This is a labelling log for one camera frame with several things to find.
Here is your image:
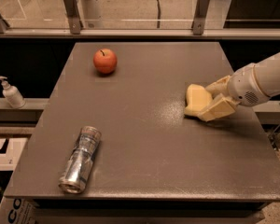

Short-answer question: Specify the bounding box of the yellow sponge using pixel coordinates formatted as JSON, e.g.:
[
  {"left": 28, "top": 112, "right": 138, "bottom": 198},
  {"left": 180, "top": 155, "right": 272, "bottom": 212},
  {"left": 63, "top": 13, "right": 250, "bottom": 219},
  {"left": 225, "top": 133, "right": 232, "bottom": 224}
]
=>
[{"left": 184, "top": 84, "right": 213, "bottom": 117}]

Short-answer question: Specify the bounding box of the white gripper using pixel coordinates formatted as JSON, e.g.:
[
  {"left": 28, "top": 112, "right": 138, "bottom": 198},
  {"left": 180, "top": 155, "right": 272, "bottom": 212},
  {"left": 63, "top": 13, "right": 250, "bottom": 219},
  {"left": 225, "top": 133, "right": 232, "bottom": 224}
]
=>
[{"left": 198, "top": 63, "right": 269, "bottom": 122}]

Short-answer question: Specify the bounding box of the silver aluminium can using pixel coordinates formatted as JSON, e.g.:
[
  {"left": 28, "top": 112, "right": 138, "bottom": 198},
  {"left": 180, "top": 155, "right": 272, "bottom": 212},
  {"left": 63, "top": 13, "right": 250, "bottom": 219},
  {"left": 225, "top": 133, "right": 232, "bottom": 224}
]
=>
[{"left": 58, "top": 126, "right": 102, "bottom": 194}]

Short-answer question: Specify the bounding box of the left metal railing bracket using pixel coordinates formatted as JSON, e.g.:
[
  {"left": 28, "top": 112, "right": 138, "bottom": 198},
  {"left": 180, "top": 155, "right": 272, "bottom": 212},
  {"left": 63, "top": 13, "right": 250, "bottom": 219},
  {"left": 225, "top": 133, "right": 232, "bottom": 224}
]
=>
[{"left": 63, "top": 0, "right": 83, "bottom": 35}]

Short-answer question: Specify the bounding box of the metal railing bracket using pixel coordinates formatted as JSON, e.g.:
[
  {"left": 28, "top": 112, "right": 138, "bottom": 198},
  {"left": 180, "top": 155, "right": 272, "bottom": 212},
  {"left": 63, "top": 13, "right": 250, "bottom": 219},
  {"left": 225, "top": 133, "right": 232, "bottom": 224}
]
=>
[
  {"left": 63, "top": 0, "right": 83, "bottom": 35},
  {"left": 192, "top": 0, "right": 210, "bottom": 35}
]

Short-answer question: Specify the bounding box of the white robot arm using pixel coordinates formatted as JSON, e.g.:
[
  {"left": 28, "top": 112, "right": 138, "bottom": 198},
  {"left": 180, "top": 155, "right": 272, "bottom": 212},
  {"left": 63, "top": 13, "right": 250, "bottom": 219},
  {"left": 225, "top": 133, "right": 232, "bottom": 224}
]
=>
[{"left": 198, "top": 52, "right": 280, "bottom": 121}]

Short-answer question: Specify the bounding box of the white pipe post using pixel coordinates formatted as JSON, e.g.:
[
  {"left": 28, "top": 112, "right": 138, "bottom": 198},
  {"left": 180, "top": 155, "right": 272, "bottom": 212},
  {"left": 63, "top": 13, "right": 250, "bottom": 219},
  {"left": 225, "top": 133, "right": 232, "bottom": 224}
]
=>
[{"left": 81, "top": 0, "right": 103, "bottom": 29}]

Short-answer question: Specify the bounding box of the right metal railing bracket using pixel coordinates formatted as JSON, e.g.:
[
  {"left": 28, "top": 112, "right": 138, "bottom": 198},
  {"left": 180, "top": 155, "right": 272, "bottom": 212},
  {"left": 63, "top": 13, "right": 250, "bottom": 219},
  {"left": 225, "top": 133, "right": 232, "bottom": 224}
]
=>
[{"left": 192, "top": 0, "right": 210, "bottom": 35}]

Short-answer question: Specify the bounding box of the white cardboard box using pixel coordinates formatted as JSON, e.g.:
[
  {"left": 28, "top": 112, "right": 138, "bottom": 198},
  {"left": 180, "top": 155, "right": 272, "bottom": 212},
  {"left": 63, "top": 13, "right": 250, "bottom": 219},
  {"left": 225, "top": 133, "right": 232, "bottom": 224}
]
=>
[{"left": 0, "top": 197, "right": 38, "bottom": 224}]

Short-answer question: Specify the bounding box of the glass barrier panel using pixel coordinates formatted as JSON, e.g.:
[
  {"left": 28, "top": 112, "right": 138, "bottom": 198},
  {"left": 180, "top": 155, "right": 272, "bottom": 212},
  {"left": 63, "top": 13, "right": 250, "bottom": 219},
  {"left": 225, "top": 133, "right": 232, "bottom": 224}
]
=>
[{"left": 0, "top": 0, "right": 280, "bottom": 30}]

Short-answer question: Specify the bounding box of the white pump bottle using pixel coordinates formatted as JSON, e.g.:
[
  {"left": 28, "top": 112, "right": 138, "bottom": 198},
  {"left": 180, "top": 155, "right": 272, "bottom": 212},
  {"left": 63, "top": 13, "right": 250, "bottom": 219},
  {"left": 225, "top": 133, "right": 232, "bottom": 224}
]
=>
[{"left": 0, "top": 76, "right": 25, "bottom": 108}]

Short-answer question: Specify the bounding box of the red apple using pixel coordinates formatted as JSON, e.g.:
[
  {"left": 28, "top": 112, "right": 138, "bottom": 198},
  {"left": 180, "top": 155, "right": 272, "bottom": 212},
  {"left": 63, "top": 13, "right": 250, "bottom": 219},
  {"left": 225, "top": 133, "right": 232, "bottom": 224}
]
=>
[{"left": 93, "top": 49, "right": 118, "bottom": 75}]

